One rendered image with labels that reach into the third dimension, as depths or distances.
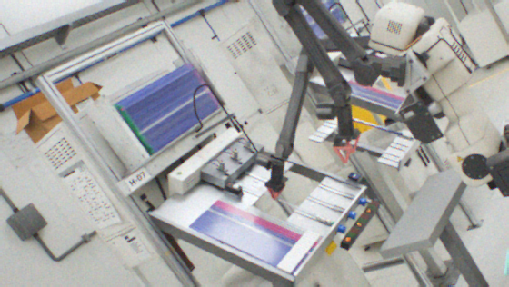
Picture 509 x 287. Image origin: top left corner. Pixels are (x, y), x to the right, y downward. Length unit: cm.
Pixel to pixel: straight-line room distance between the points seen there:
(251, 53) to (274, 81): 23
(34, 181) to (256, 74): 156
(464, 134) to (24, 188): 274
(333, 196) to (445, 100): 76
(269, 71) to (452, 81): 174
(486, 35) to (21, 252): 518
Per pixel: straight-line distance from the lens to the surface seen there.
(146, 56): 475
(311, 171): 275
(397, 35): 207
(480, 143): 214
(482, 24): 681
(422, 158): 380
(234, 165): 266
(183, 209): 251
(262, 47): 358
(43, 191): 395
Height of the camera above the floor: 145
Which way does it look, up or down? 11 degrees down
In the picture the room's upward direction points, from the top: 34 degrees counter-clockwise
